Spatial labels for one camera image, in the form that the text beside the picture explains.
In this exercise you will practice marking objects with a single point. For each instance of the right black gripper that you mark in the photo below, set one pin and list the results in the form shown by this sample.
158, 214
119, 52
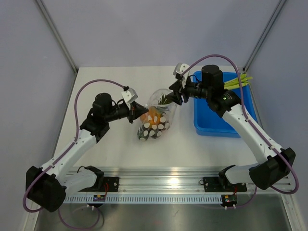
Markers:
176, 96

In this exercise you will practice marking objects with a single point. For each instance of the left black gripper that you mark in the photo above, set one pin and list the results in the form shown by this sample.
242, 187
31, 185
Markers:
134, 111

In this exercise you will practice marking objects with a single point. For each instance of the clear zip top bag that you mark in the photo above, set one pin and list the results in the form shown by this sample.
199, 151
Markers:
156, 134

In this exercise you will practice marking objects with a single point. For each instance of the toy pineapple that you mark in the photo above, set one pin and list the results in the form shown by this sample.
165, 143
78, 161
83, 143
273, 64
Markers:
159, 109

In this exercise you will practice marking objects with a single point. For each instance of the dark green avocado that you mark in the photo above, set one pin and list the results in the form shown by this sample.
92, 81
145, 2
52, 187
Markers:
143, 134

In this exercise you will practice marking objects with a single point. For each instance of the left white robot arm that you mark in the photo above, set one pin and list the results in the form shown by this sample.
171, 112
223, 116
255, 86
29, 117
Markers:
49, 185

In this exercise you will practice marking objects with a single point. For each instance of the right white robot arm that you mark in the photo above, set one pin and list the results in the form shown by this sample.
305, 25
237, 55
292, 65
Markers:
273, 161

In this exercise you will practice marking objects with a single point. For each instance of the blue plastic bin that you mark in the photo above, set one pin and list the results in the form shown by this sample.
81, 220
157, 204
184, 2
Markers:
208, 123

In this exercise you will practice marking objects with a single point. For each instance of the green white leek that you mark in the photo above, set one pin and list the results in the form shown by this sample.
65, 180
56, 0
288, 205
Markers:
234, 83

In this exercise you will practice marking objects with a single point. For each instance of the left small circuit board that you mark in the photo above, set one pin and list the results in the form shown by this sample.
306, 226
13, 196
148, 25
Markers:
99, 198

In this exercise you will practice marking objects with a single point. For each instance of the small circuit board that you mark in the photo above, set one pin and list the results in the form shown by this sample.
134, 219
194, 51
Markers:
99, 198
229, 200

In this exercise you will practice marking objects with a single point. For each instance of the right small circuit board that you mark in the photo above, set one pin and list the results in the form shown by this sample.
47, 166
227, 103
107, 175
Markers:
229, 200

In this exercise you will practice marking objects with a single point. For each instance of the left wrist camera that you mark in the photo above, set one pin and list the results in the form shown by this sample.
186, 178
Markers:
129, 95

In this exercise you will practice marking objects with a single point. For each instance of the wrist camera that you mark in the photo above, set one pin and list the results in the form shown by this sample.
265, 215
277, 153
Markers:
129, 95
181, 73

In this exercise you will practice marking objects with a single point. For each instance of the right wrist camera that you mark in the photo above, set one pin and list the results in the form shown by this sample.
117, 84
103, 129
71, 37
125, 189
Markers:
181, 73

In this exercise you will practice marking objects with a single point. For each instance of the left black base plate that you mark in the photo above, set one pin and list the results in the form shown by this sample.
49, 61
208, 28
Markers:
110, 184

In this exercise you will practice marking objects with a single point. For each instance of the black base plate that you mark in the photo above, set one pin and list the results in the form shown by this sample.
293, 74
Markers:
110, 184
212, 184

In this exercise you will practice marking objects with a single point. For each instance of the aluminium mounting rail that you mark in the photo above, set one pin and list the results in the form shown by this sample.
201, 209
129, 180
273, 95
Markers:
160, 180

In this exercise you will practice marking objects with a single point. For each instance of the white slotted cable duct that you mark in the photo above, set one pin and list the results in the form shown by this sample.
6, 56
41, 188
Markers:
146, 199

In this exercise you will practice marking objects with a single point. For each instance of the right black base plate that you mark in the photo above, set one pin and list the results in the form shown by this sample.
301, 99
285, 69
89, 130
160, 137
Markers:
212, 184

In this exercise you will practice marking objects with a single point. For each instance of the left aluminium frame post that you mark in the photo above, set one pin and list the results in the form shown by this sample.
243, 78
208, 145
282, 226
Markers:
56, 34

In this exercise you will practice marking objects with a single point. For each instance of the aluminium frame post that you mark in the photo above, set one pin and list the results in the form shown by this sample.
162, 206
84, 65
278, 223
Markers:
56, 34
268, 27

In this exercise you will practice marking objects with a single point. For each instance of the right aluminium frame post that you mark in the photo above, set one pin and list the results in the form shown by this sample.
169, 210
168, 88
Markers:
268, 27

